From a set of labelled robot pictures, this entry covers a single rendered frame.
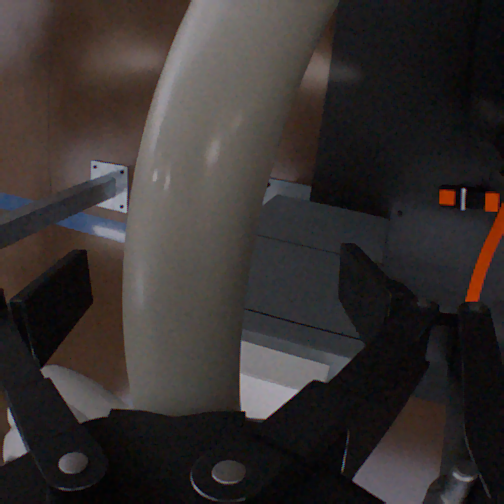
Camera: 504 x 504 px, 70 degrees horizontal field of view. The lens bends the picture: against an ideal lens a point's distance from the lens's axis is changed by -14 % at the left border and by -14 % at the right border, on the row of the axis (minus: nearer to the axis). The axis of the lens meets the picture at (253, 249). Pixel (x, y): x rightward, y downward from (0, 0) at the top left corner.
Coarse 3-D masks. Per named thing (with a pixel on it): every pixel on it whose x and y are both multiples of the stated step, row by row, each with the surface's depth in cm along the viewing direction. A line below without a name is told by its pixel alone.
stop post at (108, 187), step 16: (96, 176) 166; (112, 176) 163; (128, 176) 161; (64, 192) 142; (80, 192) 144; (96, 192) 153; (112, 192) 163; (16, 208) 123; (32, 208) 125; (48, 208) 129; (64, 208) 137; (80, 208) 146; (112, 208) 169; (0, 224) 110; (16, 224) 116; (32, 224) 123; (48, 224) 131; (0, 240) 111; (16, 240) 118
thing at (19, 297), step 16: (64, 256) 19; (80, 256) 19; (48, 272) 16; (64, 272) 17; (80, 272) 19; (32, 288) 14; (48, 288) 15; (64, 288) 17; (80, 288) 19; (16, 304) 13; (32, 304) 14; (48, 304) 15; (64, 304) 17; (80, 304) 19; (16, 320) 14; (32, 320) 14; (48, 320) 15; (64, 320) 17; (32, 336) 14; (48, 336) 15; (64, 336) 17; (32, 352) 14; (48, 352) 15
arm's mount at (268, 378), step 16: (256, 352) 66; (272, 352) 67; (240, 368) 62; (256, 368) 63; (272, 368) 63; (288, 368) 63; (304, 368) 64; (320, 368) 64; (240, 384) 62; (256, 384) 61; (272, 384) 60; (288, 384) 60; (304, 384) 60; (256, 400) 62; (272, 400) 61; (256, 416) 64
